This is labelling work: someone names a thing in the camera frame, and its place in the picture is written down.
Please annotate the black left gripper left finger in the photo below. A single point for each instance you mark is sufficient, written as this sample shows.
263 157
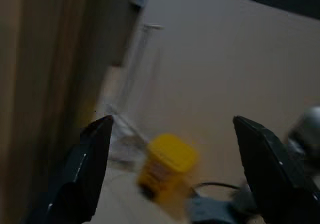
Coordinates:
87 164

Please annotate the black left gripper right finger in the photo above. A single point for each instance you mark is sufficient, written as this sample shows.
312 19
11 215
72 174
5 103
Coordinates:
270 174

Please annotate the yellow lidded jar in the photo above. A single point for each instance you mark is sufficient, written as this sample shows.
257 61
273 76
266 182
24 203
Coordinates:
170 159

